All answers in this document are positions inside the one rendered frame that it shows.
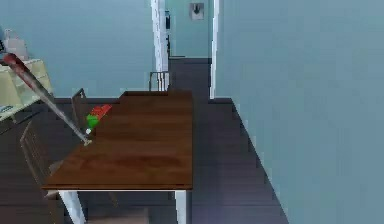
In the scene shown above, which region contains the brown wooden table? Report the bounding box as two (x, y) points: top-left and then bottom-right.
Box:
(41, 89), (194, 224)

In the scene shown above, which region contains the red and green spray bottle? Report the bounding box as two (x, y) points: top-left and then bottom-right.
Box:
(85, 104), (113, 135)

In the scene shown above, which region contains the red and grey baseball bat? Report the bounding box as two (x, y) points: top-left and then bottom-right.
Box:
(2, 53), (93, 147)

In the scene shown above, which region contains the pale yellow cabinet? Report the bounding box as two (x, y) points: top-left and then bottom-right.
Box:
(0, 59), (54, 122)

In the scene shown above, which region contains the pale grey paper bag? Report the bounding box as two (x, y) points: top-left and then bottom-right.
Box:
(2, 28), (30, 62)

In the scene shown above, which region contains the grey framed wall picture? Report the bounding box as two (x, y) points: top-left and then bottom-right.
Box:
(189, 2), (205, 21)

